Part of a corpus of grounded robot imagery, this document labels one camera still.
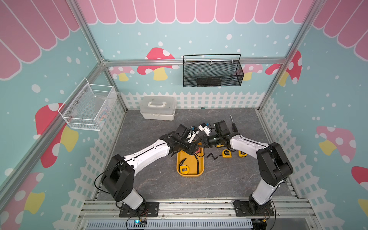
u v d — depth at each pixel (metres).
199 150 0.81
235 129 1.05
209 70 0.95
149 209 0.74
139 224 0.73
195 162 0.91
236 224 0.71
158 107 1.06
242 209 0.74
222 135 0.73
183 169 0.85
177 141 0.61
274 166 0.48
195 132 0.76
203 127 0.83
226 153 0.92
